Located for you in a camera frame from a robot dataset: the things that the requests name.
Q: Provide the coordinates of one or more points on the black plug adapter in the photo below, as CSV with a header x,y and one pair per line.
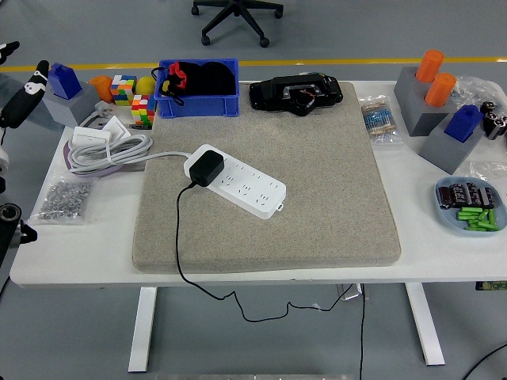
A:
x,y
206,168

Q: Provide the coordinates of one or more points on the purple flat pad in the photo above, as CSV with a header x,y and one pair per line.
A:
x,y
66,156

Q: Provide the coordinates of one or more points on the large black capacitor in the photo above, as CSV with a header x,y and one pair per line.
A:
x,y
488,109
502,126
492,124

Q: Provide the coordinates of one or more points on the green circuit board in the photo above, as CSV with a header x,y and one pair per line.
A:
x,y
493,286

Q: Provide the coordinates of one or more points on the grey mains plug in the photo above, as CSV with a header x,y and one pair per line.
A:
x,y
104,109

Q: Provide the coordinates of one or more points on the clear plastic bag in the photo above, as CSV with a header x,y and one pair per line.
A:
x,y
489,170
475,87

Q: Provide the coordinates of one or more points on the large grey block holder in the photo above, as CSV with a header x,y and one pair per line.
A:
x,y
416,115

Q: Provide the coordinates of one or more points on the orange plastic cylinder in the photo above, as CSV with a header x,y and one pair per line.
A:
x,y
439,91
102,89
429,67

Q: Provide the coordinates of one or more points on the white table leg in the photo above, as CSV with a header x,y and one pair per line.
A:
x,y
425,324
142,328

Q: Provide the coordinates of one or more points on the white wall switch panel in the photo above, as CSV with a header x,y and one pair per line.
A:
x,y
117,128
89,136

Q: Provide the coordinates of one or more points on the blue-grey plate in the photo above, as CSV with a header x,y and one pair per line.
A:
x,y
449,221

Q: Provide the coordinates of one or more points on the small black capacitor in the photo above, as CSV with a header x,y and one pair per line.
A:
x,y
485,196
472,194
444,198
458,196

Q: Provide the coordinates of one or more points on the clear bag of screws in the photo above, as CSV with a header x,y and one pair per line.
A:
x,y
63,198

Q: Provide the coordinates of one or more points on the grey-brown mat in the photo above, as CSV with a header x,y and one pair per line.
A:
x,y
317,198

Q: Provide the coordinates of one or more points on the black cloth pouch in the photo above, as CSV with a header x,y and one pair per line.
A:
x,y
214,79

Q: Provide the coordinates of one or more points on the white power strip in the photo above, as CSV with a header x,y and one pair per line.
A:
x,y
253,190

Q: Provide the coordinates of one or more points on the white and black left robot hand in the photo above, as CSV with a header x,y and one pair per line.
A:
x,y
24,103

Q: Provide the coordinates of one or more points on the green battery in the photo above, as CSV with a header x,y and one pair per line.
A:
x,y
468,217
481,226
492,217
469,211
483,215

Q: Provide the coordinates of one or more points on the black electronic device housing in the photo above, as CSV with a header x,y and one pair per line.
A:
x,y
273,93

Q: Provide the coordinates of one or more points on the blue plastic bin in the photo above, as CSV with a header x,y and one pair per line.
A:
x,y
198,107

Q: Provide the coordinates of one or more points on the multicolour puzzle cube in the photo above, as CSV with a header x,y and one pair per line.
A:
x,y
142,111
123,90

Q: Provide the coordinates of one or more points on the clear bag of resistors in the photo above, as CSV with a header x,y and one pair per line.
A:
x,y
380,118

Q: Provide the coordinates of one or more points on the black office chair base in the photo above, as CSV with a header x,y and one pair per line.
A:
x,y
242,6

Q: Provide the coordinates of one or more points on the silver bracket under table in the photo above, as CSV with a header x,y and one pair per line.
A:
x,y
350,293

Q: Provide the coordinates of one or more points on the blue plastic peg block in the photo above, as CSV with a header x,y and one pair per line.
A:
x,y
463,124
63,83

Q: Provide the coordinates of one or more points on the yellow ball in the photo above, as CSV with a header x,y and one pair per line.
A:
x,y
144,85

